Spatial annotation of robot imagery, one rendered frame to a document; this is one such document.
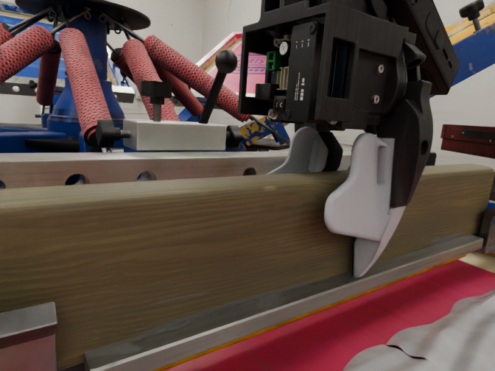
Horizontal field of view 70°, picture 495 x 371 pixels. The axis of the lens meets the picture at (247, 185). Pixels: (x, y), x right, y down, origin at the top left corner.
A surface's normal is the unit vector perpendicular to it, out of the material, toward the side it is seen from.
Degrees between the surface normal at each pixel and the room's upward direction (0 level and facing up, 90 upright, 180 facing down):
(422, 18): 89
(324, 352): 0
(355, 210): 83
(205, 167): 90
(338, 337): 0
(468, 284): 0
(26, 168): 90
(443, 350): 32
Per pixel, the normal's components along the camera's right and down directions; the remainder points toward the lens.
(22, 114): 0.57, 0.21
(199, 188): 0.32, -0.78
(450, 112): -0.82, 0.06
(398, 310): 0.07, -0.98
